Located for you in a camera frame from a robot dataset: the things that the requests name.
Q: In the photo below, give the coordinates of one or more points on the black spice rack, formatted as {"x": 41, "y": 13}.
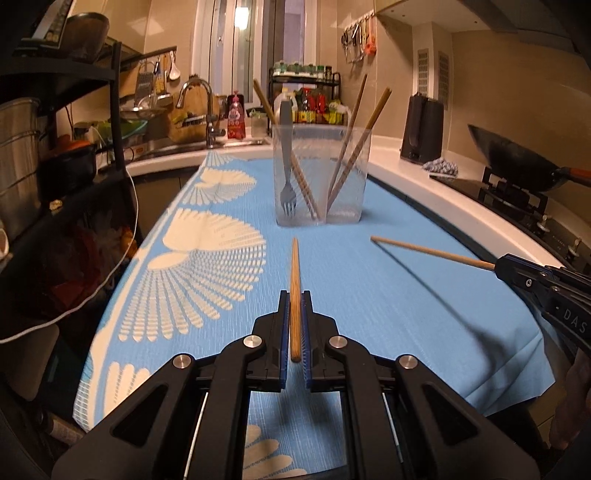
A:
{"x": 338, "y": 92}

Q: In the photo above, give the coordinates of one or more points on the black appliance with buttons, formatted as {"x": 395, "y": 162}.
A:
{"x": 53, "y": 23}

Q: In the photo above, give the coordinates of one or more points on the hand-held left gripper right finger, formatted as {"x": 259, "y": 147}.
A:
{"x": 306, "y": 364}

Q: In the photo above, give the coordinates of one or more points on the glass jar with green lid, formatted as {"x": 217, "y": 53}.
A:
{"x": 259, "y": 125}

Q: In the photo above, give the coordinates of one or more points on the hanging white ladle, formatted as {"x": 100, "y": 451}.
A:
{"x": 173, "y": 69}

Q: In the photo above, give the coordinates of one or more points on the oil jug with yellow label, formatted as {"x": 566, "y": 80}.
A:
{"x": 277, "y": 108}

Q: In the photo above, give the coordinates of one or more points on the blue patterned table mat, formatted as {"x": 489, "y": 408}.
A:
{"x": 369, "y": 314}

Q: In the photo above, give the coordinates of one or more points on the grey dish cloth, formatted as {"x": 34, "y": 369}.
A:
{"x": 441, "y": 167}

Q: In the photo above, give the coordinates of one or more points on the dark red bag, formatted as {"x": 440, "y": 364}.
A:
{"x": 92, "y": 258}

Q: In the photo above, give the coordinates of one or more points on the red sauce bottle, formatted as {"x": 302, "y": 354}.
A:
{"x": 321, "y": 110}

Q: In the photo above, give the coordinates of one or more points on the red dish soap bottle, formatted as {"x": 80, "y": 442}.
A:
{"x": 235, "y": 117}

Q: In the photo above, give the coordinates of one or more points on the black gas stove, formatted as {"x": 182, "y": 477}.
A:
{"x": 531, "y": 207}

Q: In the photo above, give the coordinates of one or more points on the black metal storage rack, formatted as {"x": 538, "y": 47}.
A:
{"x": 118, "y": 115}

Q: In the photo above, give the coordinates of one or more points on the steel bowl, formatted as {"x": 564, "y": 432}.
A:
{"x": 143, "y": 113}

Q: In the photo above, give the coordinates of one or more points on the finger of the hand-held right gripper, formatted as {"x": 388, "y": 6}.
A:
{"x": 538, "y": 266}
{"x": 521, "y": 277}

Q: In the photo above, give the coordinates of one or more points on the black wok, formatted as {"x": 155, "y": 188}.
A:
{"x": 517, "y": 161}

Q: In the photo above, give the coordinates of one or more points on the green plastic basin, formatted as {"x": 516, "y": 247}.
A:
{"x": 129, "y": 131}

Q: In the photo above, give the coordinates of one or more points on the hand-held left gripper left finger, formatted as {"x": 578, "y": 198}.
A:
{"x": 286, "y": 332}

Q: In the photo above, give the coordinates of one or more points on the kitchen sink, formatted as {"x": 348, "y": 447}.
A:
{"x": 184, "y": 148}

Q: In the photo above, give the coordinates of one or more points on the small metal wall vent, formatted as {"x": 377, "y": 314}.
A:
{"x": 423, "y": 69}

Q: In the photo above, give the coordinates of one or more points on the tall metal wall vent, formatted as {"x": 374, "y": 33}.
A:
{"x": 443, "y": 81}

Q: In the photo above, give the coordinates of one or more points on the row of spice jars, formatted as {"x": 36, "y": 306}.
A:
{"x": 300, "y": 68}

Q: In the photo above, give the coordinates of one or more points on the steel stock pot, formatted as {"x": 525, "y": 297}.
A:
{"x": 16, "y": 166}

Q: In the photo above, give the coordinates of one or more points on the dark soy sauce bottle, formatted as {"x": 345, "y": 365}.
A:
{"x": 304, "y": 108}

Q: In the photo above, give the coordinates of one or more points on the person's right hand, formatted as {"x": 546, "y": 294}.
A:
{"x": 572, "y": 406}

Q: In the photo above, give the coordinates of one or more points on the black pot with orange lid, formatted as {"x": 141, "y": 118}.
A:
{"x": 69, "y": 166}

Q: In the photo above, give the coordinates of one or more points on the chrome kitchen faucet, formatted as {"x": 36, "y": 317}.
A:
{"x": 210, "y": 115}

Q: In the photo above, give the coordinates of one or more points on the clear plastic utensil holder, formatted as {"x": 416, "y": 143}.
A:
{"x": 351, "y": 203}

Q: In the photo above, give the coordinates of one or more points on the wooden cutting board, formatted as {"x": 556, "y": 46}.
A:
{"x": 191, "y": 106}

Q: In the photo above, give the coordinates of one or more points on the yellow oil bottle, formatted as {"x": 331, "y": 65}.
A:
{"x": 337, "y": 113}

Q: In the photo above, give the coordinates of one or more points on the hanging metal grater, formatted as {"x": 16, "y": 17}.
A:
{"x": 144, "y": 85}

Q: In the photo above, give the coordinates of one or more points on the grey metal fork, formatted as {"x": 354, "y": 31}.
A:
{"x": 286, "y": 138}

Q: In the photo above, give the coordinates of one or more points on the wooden chopstick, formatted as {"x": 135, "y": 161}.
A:
{"x": 429, "y": 251}
{"x": 295, "y": 277}
{"x": 360, "y": 94}
{"x": 378, "y": 110}
{"x": 263, "y": 99}

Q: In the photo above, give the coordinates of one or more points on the white charger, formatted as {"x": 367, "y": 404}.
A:
{"x": 92, "y": 133}

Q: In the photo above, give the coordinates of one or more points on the dark bowl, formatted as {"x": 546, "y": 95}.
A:
{"x": 87, "y": 37}

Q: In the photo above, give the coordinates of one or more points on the window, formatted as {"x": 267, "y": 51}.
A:
{"x": 258, "y": 41}

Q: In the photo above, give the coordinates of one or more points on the hanging kitchen tools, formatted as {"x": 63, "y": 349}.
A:
{"x": 360, "y": 39}

